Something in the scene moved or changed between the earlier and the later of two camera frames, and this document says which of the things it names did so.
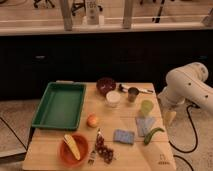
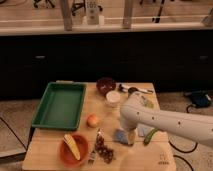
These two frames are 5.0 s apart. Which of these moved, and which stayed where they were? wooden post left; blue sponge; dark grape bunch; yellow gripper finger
Moved: yellow gripper finger
Stayed: dark grape bunch; wooden post left; blue sponge
